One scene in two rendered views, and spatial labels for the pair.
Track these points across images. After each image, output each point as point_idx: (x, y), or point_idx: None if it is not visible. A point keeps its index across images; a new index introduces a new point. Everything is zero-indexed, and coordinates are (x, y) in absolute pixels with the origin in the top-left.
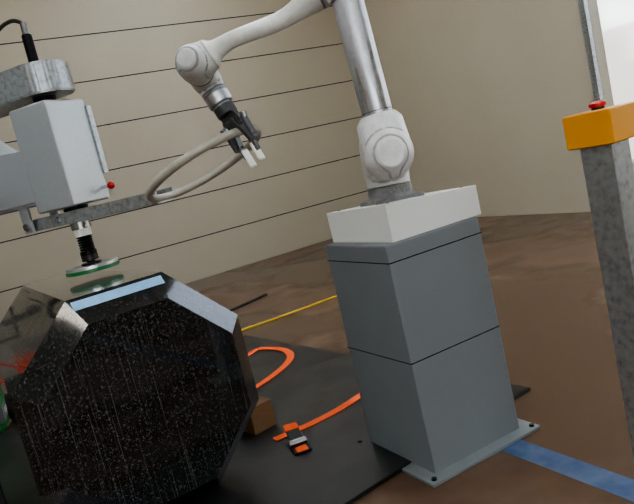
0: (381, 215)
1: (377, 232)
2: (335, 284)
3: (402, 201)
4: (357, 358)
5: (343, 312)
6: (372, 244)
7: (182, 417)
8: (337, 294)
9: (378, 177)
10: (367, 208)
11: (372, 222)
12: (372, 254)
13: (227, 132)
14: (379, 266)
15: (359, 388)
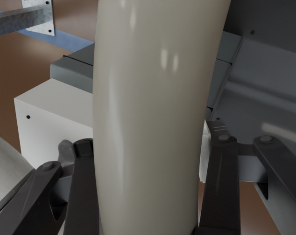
0: (37, 96)
1: (69, 93)
2: (212, 90)
3: (17, 123)
4: (217, 55)
5: (215, 75)
6: (81, 79)
7: None
8: (215, 85)
9: None
10: (57, 114)
11: (66, 102)
12: (85, 69)
13: (94, 96)
14: (85, 61)
15: (233, 48)
